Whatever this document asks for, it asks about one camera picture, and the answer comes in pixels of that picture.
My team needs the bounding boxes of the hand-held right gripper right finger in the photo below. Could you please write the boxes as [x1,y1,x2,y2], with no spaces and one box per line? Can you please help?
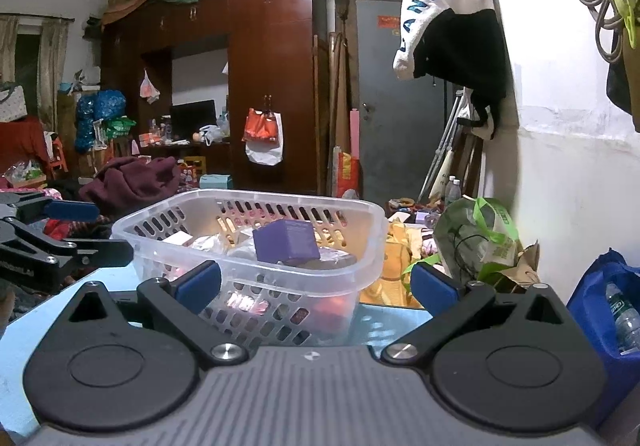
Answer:
[381,262,573,367]

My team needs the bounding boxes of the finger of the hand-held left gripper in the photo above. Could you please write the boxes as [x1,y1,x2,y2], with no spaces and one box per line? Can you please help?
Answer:
[0,220,135,271]
[0,192,101,223]

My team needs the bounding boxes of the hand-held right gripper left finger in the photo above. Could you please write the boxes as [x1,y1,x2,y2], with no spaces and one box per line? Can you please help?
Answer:
[65,261,248,367]

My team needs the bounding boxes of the clear plastic basket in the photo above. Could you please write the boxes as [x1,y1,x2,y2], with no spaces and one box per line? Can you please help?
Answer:
[110,189,389,348]

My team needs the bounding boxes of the purple box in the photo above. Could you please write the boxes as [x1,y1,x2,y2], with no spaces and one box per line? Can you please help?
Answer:
[252,219,321,265]

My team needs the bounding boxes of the red snack packet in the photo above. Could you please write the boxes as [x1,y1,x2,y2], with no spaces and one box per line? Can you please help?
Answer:
[309,295,359,333]

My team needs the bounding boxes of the yellow bag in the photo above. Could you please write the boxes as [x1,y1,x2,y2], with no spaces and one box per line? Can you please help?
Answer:
[359,220,442,309]

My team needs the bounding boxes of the green and white bag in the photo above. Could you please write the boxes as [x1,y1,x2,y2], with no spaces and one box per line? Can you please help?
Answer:
[433,197,524,285]

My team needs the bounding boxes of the maroon cloth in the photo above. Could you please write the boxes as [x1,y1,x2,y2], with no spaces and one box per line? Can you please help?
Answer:
[78,156,182,219]

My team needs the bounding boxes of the red cloth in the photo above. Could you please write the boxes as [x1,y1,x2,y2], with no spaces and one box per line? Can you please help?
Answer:
[0,118,52,177]

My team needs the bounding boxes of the brown paper bag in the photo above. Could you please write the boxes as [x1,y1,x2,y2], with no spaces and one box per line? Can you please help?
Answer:
[479,240,542,293]

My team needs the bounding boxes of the green plastic basket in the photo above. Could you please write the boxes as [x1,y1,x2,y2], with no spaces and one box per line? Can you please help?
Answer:
[102,118,137,139]

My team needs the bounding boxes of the clear bottle with white cap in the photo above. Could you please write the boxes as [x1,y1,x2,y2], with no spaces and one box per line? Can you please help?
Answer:
[444,175,464,207]

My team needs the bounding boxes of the teal box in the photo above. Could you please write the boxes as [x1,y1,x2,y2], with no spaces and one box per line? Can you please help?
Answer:
[198,174,235,191]

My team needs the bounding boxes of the blue plastic bag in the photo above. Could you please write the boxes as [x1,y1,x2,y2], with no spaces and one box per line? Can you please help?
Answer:
[74,90,127,153]

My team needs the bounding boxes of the patterned storage box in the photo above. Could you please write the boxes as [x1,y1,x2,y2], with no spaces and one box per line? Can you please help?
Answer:
[0,84,27,123]

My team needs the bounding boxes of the red printed bag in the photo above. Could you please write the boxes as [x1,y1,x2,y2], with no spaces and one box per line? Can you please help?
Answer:
[335,151,361,199]

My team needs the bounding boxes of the metal crutches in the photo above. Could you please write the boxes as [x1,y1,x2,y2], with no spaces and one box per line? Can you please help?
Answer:
[416,88,467,203]

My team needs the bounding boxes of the pink and white hanging bag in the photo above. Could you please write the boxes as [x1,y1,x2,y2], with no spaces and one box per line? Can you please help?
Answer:
[139,70,161,105]

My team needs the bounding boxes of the beige curtain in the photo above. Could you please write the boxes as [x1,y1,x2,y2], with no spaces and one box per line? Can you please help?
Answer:
[0,14,69,127]

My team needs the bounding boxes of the black monitor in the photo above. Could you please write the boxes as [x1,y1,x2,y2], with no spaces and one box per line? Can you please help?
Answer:
[168,100,217,143]

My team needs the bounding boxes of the orange and white hanging bag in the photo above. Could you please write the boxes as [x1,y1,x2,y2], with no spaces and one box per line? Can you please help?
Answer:
[243,108,285,167]

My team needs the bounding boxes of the blue shopping bag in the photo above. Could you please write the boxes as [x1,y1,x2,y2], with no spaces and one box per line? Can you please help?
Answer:
[566,248,640,428]

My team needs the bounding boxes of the grey door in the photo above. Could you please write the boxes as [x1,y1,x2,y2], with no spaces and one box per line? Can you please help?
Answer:
[355,0,452,207]

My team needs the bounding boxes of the pink roll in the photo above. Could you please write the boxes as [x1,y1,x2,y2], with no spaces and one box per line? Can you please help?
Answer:
[349,109,361,159]

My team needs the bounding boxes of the plastic water bottle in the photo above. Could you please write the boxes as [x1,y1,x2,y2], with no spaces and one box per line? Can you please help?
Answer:
[605,283,640,355]

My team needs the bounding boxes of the brown wooden wardrobe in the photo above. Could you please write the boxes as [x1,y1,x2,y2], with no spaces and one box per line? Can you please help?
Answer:
[100,0,332,197]

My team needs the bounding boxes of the white and black hanging jacket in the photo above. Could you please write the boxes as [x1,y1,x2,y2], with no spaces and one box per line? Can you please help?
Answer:
[392,0,517,141]

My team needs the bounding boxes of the dark hanging bag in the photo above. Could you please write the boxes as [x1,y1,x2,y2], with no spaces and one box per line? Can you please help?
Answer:
[605,26,640,133]

